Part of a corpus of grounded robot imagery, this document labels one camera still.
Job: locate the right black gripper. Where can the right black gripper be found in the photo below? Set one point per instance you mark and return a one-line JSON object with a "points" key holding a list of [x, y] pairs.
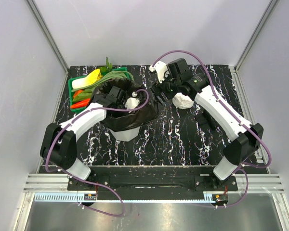
{"points": [[157, 88]]}

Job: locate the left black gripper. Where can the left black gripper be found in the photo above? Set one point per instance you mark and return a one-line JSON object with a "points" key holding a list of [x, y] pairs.
{"points": [[122, 103]]}

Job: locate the white translucent trash bin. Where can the white translucent trash bin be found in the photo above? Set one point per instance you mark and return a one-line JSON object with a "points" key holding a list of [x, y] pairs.
{"points": [[126, 135]]}

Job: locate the black trash bag roll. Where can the black trash bag roll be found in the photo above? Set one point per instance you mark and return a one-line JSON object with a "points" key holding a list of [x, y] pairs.
{"points": [[205, 118]]}

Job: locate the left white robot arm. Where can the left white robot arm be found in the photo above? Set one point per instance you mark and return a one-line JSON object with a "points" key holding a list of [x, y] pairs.
{"points": [[59, 146]]}

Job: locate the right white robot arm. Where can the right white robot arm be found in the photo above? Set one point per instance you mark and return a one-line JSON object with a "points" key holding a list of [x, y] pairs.
{"points": [[244, 135]]}

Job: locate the green coiled bean bundle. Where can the green coiled bean bundle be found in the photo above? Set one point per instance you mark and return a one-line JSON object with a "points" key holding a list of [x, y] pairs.
{"points": [[109, 76]]}

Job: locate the yellow toy vegetable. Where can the yellow toy vegetable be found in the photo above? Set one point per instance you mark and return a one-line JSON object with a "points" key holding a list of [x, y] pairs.
{"points": [[93, 77]]}

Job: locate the orange toy carrot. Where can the orange toy carrot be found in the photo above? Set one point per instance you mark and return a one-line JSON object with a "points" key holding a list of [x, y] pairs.
{"points": [[80, 104]]}

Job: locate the green leafy toy plant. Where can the green leafy toy plant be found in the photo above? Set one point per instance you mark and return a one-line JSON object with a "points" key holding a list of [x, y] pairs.
{"points": [[108, 66]]}

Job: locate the white toy radish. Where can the white toy radish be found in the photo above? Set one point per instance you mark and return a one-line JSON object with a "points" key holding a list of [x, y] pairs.
{"points": [[81, 83]]}

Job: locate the green plastic basket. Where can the green plastic basket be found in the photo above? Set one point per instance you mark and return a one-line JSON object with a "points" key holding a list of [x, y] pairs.
{"points": [[80, 95]]}

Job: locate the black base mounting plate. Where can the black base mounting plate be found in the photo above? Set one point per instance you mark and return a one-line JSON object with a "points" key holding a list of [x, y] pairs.
{"points": [[198, 178]]}

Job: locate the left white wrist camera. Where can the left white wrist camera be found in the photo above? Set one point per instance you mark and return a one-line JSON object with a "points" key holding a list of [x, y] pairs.
{"points": [[132, 102]]}

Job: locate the left aluminium frame post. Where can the left aluminium frame post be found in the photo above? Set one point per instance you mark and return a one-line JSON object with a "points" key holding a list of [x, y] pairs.
{"points": [[46, 32]]}

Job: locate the aluminium frame post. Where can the aluminium frame post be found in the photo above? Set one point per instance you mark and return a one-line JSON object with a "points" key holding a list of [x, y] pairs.
{"points": [[46, 32], [257, 31]]}

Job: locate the aluminium front rail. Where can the aluminium front rail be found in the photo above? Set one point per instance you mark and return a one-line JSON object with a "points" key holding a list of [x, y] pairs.
{"points": [[258, 183]]}

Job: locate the white slotted cable duct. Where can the white slotted cable duct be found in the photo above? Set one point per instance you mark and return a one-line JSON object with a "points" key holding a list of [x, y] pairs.
{"points": [[65, 197]]}

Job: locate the right aluminium frame post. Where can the right aluminium frame post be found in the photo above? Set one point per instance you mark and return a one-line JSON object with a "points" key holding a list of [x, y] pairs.
{"points": [[257, 31]]}

